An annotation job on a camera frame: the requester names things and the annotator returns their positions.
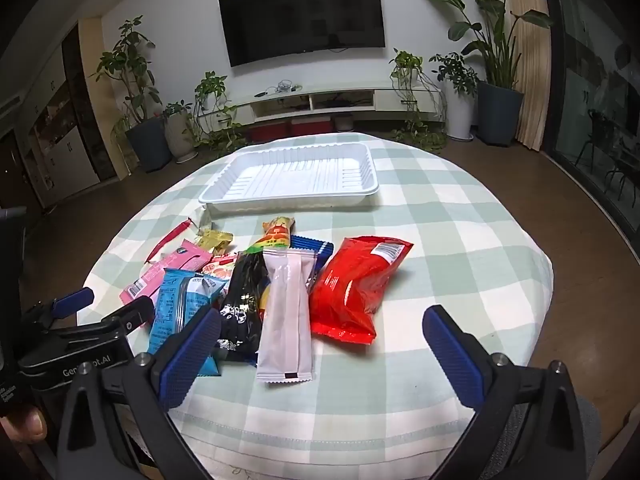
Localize beige curtain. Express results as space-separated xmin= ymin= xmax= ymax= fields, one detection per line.
xmin=502 ymin=0 xmax=551 ymax=151

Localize trailing vine plant on cabinet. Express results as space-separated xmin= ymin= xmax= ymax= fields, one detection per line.
xmin=389 ymin=49 xmax=448 ymax=153

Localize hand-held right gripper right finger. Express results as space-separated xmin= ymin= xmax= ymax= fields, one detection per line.
xmin=422 ymin=305 xmax=588 ymax=480

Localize red storage box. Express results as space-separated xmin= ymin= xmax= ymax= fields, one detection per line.
xmin=291 ymin=120 xmax=333 ymax=137
xmin=248 ymin=122 xmax=288 ymax=142

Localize pink snack packet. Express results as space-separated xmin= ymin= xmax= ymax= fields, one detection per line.
xmin=120 ymin=239 xmax=213 ymax=306

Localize long white snack packet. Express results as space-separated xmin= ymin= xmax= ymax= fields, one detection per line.
xmin=256 ymin=248 xmax=319 ymax=383

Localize tall plant in dark pot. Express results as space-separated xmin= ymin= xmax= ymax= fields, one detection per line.
xmin=92 ymin=16 xmax=173 ymax=171

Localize red-dotted white snack packet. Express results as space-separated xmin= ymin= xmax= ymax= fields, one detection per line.
xmin=202 ymin=254 xmax=241 ymax=281

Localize large-leaved plant in dark pot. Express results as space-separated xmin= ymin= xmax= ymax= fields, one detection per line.
xmin=414 ymin=0 xmax=555 ymax=147

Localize black snack packet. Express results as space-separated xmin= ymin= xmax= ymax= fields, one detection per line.
xmin=212 ymin=251 xmax=273 ymax=363

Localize wall-mounted black television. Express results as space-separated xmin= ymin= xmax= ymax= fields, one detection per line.
xmin=218 ymin=0 xmax=387 ymax=67

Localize white television cabinet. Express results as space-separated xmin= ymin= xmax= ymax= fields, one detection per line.
xmin=197 ymin=87 xmax=443 ymax=131

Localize orange and green snack packet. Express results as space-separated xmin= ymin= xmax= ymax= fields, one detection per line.
xmin=250 ymin=216 xmax=297 ymax=253

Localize light blue snack packet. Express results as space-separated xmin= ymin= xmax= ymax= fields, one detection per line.
xmin=147 ymin=267 xmax=228 ymax=377

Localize person's left hand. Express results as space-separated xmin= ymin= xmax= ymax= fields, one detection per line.
xmin=0 ymin=406 xmax=49 ymax=445

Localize trailing pothos plant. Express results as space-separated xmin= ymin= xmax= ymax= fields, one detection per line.
xmin=192 ymin=72 xmax=248 ymax=153

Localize white plastic tray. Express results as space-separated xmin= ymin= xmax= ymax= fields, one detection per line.
xmin=198 ymin=142 xmax=381 ymax=212

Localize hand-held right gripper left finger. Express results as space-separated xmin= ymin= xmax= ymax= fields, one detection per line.
xmin=56 ymin=307 xmax=223 ymax=480

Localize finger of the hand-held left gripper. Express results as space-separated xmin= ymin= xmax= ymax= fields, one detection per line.
xmin=57 ymin=296 xmax=156 ymax=343
xmin=25 ymin=287 xmax=96 ymax=328

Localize glass sliding door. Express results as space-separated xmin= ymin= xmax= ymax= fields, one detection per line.
xmin=545 ymin=0 xmax=640 ymax=241

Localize wooden cabinet with white doors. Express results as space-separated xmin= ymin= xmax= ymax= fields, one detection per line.
xmin=0 ymin=20 xmax=118 ymax=211

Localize green checked tablecloth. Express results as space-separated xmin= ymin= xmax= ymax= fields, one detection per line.
xmin=77 ymin=131 xmax=556 ymax=480

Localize large red snack packet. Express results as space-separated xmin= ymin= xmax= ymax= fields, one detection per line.
xmin=308 ymin=235 xmax=415 ymax=345

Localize bushy plant in white pot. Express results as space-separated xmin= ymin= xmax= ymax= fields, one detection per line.
xmin=430 ymin=52 xmax=478 ymax=141

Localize red and white snack packet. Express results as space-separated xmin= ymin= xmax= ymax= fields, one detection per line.
xmin=146 ymin=206 xmax=213 ymax=263

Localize small plant in beige pot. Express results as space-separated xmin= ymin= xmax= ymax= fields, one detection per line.
xmin=162 ymin=102 xmax=198 ymax=163

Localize gold snack packet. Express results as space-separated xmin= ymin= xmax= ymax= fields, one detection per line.
xmin=196 ymin=229 xmax=236 ymax=256

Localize dark blue snack packet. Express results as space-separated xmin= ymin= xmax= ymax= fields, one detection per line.
xmin=290 ymin=235 xmax=335 ymax=291

